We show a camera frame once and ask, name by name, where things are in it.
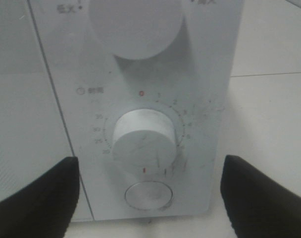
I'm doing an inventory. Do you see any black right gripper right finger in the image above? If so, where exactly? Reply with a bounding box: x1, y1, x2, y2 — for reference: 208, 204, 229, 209
220, 155, 301, 238

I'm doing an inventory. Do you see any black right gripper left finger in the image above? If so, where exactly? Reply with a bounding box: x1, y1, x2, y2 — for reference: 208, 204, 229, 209
0, 157, 79, 238

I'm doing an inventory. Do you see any white microwave door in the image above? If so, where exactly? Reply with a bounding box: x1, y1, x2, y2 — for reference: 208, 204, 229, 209
0, 0, 94, 223

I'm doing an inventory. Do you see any round door release button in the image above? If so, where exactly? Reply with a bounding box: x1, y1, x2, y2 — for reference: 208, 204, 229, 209
124, 181, 173, 211

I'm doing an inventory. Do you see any white timer knob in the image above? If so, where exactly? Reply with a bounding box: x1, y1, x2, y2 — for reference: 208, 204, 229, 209
111, 109, 177, 174

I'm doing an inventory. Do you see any white microwave oven body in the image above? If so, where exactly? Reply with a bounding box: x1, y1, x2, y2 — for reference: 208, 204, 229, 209
26, 0, 243, 221

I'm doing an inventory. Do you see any white upper power knob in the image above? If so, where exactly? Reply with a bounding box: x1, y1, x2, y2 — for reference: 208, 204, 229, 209
88, 0, 183, 60

